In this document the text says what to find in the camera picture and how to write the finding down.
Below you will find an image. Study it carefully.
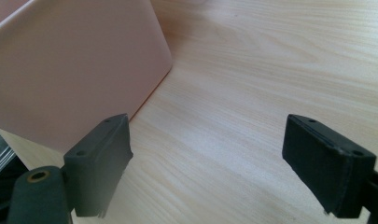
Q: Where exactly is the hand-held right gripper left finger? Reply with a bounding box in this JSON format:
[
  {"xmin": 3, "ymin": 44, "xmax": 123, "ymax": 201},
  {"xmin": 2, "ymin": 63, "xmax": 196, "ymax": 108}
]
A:
[{"xmin": 63, "ymin": 113, "xmax": 134, "ymax": 218}]

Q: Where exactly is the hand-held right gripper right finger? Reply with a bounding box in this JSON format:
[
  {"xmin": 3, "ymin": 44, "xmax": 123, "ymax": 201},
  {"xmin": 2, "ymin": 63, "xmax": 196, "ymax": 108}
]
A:
[{"xmin": 281, "ymin": 113, "xmax": 377, "ymax": 219}]

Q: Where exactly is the dark metal-edged object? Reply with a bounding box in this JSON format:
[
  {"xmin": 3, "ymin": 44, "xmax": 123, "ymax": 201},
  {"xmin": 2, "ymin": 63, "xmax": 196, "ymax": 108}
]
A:
[{"xmin": 0, "ymin": 125, "xmax": 30, "ymax": 209}]

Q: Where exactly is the pink plastic box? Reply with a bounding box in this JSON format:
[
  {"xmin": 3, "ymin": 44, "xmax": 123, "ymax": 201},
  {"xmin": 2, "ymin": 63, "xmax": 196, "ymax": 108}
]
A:
[{"xmin": 0, "ymin": 0, "xmax": 174, "ymax": 154}]

